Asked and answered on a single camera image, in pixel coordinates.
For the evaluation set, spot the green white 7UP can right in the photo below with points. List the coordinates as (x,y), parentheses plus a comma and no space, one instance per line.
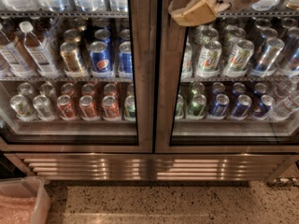
(238,59)

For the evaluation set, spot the green can lower left door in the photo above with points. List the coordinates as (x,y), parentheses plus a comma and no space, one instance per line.
(129,108)

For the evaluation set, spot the clear plastic storage bin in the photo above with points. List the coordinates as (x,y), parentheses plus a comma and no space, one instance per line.
(24,201)

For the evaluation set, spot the red soda can left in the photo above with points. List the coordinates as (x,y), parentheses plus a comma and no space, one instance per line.
(67,107)

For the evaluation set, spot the blue silver can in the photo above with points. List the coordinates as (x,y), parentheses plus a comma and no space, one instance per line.
(271,50)

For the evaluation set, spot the green can lower right door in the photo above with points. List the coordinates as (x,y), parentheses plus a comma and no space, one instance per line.
(197,106)

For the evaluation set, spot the blue Pepsi can right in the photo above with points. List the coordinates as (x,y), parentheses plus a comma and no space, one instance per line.
(125,60)

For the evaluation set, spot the brown tea bottle white cap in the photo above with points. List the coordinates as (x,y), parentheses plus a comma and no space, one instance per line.
(40,50)

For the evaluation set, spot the brown tea bottle left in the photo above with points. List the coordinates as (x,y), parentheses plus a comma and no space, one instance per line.
(15,54)

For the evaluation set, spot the blue can lower right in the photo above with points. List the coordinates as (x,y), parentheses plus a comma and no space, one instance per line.
(241,107)

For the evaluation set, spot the red soda can middle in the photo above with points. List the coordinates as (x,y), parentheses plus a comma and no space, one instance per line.
(88,108)

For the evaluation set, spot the silver can far left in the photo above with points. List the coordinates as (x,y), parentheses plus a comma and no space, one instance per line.
(23,108)

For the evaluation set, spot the blue pepsi can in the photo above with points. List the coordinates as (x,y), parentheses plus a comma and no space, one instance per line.
(125,60)
(101,59)

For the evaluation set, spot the green can door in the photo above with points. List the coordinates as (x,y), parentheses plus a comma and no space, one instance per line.
(197,106)
(129,108)

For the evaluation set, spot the blue Pepsi can front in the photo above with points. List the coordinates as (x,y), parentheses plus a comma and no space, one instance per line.
(101,59)

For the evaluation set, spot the red soda can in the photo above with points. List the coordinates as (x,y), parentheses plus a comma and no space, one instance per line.
(111,110)
(88,108)
(67,107)

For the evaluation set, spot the gold soda can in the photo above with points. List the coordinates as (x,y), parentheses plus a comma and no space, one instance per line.
(74,65)

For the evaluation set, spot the red soda can right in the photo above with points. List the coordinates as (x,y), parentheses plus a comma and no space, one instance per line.
(111,110)

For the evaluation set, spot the blue can lower left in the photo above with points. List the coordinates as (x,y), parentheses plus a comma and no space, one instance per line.
(219,107)

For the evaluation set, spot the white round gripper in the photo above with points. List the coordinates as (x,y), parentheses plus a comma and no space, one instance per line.
(191,12)

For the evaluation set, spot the glass fridge door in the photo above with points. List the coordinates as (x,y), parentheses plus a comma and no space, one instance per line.
(82,22)
(271,125)

